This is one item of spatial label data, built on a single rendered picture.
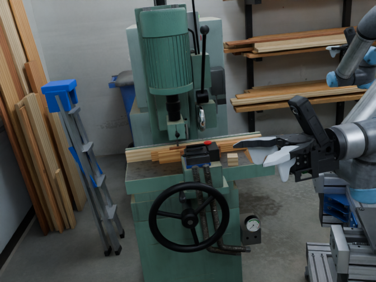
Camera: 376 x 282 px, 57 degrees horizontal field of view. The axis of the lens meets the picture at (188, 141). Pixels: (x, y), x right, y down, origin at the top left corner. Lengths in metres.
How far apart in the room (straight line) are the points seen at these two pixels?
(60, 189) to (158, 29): 1.71
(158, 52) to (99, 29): 2.43
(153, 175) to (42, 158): 1.41
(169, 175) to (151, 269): 0.46
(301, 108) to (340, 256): 0.63
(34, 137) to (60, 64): 1.41
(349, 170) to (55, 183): 2.20
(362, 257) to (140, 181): 0.80
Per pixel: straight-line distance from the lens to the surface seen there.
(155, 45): 1.33
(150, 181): 1.39
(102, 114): 3.90
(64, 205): 2.79
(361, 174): 0.86
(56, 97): 2.10
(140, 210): 1.45
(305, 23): 3.95
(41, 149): 2.64
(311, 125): 0.73
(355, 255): 1.23
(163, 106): 1.53
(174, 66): 1.33
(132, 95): 3.18
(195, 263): 1.62
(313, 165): 0.74
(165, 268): 1.62
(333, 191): 1.68
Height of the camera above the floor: 1.52
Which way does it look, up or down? 21 degrees down
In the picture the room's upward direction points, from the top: 6 degrees counter-clockwise
